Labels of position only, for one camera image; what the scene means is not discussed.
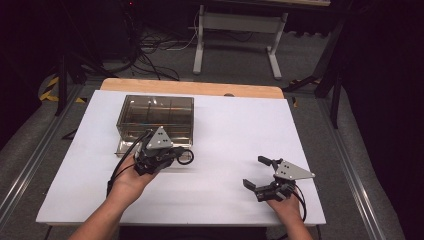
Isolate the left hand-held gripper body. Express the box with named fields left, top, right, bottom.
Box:
left=133, top=125, right=185, bottom=177

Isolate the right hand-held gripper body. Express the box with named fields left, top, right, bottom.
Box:
left=254, top=159, right=316, bottom=203

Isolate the black rubber ring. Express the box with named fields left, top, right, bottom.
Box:
left=176, top=147, right=195, bottom=166

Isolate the clear grey drawer box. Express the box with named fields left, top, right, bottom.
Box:
left=115, top=94, right=195, bottom=148

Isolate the clear grey drawer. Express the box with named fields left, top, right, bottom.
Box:
left=114, top=139, right=195, bottom=159

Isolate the person's right hand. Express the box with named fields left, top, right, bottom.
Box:
left=266, top=194, right=303, bottom=223

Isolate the person's left hand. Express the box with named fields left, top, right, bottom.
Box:
left=109, top=154, right=160, bottom=202

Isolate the white table cover sheet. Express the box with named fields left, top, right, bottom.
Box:
left=35, top=89, right=327, bottom=227

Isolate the wooden table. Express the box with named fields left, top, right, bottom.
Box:
left=99, top=77, right=286, bottom=100

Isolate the black metal stand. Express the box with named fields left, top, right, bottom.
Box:
left=54, top=49, right=109, bottom=117
left=282, top=18, right=349, bottom=130

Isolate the yellow black floor tape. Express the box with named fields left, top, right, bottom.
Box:
left=38, top=75, right=88, bottom=105

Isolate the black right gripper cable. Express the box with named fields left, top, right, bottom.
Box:
left=292, top=184, right=308, bottom=223

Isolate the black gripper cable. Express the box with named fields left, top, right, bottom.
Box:
left=106, top=130, right=154, bottom=198
left=292, top=184, right=308, bottom=223

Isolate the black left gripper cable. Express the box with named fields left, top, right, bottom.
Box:
left=106, top=130, right=154, bottom=198

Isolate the aluminium floor rail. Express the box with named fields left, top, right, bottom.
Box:
left=315, top=97, right=388, bottom=240
left=0, top=83, right=85, bottom=228

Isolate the bundle of black floor cables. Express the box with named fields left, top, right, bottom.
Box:
left=126, top=28, right=182, bottom=82

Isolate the white floor cable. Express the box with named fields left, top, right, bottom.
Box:
left=165, top=11, right=202, bottom=52

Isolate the white desk frame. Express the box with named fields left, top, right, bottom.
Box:
left=192, top=0, right=332, bottom=81

